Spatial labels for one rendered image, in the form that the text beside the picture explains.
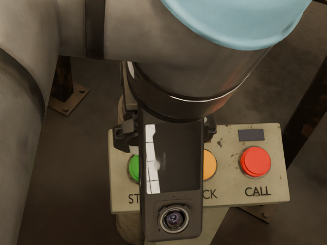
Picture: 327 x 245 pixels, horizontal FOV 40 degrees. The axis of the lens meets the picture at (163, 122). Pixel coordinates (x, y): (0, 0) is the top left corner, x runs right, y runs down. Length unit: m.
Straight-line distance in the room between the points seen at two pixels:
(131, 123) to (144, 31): 0.18
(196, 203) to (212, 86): 0.13
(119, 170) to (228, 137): 0.15
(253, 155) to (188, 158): 0.29
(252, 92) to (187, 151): 1.18
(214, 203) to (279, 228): 0.69
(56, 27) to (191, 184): 0.19
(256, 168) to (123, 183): 0.18
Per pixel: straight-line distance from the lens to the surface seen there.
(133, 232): 1.10
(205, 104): 0.25
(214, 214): 0.67
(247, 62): 0.20
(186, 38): 0.18
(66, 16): 0.18
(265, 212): 1.26
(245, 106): 1.45
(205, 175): 0.58
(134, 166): 0.57
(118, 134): 0.38
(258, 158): 0.61
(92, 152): 1.29
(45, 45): 0.16
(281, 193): 0.62
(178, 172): 0.32
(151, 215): 0.33
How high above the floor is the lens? 1.11
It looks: 55 degrees down
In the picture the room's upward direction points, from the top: 9 degrees clockwise
